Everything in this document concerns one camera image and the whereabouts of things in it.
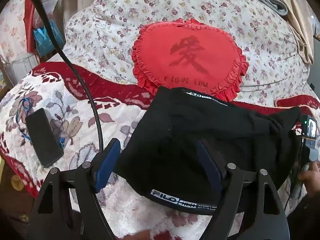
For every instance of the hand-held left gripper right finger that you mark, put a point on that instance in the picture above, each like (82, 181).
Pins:
(211, 162)

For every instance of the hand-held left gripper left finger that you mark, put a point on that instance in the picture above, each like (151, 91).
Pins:
(107, 165)

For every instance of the black pants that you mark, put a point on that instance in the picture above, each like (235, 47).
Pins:
(187, 120)

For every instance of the person's right forearm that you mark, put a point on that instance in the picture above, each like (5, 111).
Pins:
(305, 217)

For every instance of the person's right hand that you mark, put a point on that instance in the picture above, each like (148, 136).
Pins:
(311, 177)

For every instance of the red and white floral blanket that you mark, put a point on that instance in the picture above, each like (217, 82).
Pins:
(75, 120)

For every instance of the black smartphone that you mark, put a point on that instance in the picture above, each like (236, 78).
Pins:
(42, 140)

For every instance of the red heart-shaped ruffled pillow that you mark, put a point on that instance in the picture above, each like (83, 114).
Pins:
(185, 55)

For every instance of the beige cloth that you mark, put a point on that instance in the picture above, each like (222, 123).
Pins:
(297, 17)

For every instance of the grey folded cloth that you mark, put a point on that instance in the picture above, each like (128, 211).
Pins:
(272, 2)

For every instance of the white floral quilt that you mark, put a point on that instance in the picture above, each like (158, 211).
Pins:
(105, 30)

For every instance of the blue plastic bag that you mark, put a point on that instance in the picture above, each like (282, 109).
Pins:
(47, 40)

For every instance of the floral cushion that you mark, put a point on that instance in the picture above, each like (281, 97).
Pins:
(12, 35)

